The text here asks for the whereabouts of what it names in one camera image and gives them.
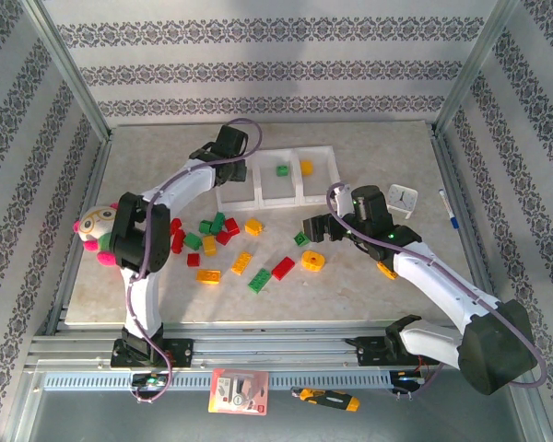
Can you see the rounded yellow lego brick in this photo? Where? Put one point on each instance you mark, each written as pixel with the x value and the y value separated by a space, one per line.
pixel 313 261

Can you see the small red lego brick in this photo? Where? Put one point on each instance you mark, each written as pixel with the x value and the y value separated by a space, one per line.
pixel 193 259
pixel 175 225
pixel 222 238

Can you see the small electronics board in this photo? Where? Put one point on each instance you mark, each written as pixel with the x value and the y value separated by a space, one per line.
pixel 149 380
pixel 408 378

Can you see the long red lego brick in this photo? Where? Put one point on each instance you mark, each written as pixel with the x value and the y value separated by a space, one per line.
pixel 178 241

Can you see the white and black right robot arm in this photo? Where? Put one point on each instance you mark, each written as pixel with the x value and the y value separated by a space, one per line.
pixel 442 281

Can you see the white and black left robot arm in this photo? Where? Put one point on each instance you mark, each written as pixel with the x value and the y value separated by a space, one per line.
pixel 140 304

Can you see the aluminium corner post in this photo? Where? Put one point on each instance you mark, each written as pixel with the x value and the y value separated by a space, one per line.
pixel 473 69
pixel 67 69

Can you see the white marker with blue cap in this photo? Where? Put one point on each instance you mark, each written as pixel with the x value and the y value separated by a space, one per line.
pixel 448 207

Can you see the aluminium mounting rail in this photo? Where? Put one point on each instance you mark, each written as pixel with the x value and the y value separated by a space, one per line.
pixel 267 350

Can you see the small yellow lego brick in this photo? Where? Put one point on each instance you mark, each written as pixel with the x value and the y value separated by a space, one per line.
pixel 307 167

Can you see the aluminium side rail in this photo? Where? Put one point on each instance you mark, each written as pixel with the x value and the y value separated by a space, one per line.
pixel 94 184
pixel 447 161

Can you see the pink blister pack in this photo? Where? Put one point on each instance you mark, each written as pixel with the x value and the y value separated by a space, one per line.
pixel 237 391

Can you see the large yellow lego brick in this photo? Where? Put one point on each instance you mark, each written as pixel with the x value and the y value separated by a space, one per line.
pixel 242 263
pixel 208 275

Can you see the yellow and black screwdriver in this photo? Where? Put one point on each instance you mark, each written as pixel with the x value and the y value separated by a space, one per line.
pixel 327 399

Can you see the white square clock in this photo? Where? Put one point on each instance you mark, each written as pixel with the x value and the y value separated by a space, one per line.
pixel 403 198

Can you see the large green lego brick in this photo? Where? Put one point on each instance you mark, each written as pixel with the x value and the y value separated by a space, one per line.
pixel 259 280

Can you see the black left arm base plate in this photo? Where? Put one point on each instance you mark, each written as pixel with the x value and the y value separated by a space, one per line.
pixel 180 352

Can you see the plush doll with glasses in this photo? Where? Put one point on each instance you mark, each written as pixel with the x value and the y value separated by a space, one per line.
pixel 94 225

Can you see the large red lego brick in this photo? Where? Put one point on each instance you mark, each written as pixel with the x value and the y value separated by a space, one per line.
pixel 283 268

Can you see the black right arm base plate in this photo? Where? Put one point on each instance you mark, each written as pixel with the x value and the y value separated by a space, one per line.
pixel 366 352

